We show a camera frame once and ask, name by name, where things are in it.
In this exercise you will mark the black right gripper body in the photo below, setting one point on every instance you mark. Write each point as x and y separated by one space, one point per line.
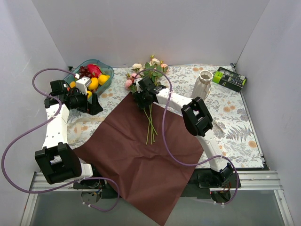
143 99

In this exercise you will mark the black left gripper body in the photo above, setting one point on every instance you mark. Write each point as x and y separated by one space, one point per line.
89 103

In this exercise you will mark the artificial pink flower bouquet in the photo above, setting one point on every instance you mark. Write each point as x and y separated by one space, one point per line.
140 82

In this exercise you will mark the dark red wrapping paper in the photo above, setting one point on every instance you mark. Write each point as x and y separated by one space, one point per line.
146 175

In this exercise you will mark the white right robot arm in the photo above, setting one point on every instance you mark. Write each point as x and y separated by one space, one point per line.
198 122

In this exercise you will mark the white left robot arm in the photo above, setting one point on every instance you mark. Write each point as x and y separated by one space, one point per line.
56 159

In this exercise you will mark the white ribbed ceramic vase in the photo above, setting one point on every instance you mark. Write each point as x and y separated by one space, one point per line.
202 85

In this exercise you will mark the small orange fruit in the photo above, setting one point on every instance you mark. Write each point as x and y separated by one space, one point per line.
72 84

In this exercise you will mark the yellow lemon middle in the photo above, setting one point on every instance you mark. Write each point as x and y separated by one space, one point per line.
94 84

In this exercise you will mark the yellow lemon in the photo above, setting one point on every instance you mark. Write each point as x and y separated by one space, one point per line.
102 79
94 84

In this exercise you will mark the teal plastic fruit tray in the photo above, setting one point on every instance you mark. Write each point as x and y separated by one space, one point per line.
107 70

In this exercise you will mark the purple grape bunch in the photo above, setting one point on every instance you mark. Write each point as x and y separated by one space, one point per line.
84 72

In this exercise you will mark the yellow lemon right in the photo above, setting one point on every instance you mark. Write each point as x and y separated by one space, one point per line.
102 79

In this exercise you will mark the red dragon fruit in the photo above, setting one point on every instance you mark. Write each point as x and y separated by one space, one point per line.
94 70

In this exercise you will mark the black green product box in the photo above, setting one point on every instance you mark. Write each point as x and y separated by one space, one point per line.
229 79

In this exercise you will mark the floral patterned table mat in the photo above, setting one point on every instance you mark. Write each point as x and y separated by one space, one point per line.
232 129

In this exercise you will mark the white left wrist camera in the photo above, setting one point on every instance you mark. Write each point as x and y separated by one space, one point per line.
82 84

